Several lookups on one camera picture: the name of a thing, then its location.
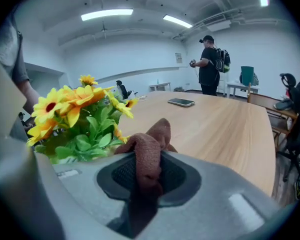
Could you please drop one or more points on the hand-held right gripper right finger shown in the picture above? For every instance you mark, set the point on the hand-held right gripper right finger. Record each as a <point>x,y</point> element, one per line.
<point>210,199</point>

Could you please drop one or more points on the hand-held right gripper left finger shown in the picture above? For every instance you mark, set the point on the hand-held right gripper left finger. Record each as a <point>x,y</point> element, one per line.
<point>72,196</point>

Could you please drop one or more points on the brown cloth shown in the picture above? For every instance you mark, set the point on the brown cloth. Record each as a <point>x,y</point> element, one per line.
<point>150,154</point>

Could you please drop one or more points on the yellow sunflower bouquet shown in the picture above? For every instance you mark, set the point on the yellow sunflower bouquet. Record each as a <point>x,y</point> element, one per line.
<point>77,101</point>

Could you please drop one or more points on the person's left forearm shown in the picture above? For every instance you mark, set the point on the person's left forearm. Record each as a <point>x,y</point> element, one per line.
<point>31,96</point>

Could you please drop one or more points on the smartphone with pale case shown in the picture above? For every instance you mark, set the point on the smartphone with pale case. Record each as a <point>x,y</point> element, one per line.
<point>181,102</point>

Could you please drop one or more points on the wooden bench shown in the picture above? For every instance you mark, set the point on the wooden bench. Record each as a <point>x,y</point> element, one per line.
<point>267,104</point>

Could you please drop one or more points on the black office chair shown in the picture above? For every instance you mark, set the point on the black office chair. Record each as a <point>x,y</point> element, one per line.
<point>288,81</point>
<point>123,89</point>

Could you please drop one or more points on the dark shoe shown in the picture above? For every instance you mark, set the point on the dark shoe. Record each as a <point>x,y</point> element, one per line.
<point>283,105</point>

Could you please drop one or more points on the small white table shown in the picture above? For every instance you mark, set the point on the small white table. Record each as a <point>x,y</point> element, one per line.
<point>160,84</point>

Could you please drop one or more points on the dark bag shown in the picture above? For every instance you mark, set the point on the dark bag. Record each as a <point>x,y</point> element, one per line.
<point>255,79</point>

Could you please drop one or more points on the green bin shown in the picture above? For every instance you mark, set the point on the green bin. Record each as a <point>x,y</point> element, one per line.
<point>247,75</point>

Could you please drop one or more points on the black and green backpack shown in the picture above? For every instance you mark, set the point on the black and green backpack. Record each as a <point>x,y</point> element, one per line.
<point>223,60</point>

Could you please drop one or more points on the person's grey printed shirt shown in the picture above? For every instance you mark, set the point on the person's grey printed shirt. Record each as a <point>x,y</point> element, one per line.
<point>7,46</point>

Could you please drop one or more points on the ceiling fan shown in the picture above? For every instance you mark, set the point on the ceiling fan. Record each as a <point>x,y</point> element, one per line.
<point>104,30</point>

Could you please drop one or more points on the white air conditioner unit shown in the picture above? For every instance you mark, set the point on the white air conditioner unit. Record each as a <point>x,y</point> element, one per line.
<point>218,25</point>

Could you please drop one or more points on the wall poster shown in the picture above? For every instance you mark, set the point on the wall poster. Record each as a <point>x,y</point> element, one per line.
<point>178,58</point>

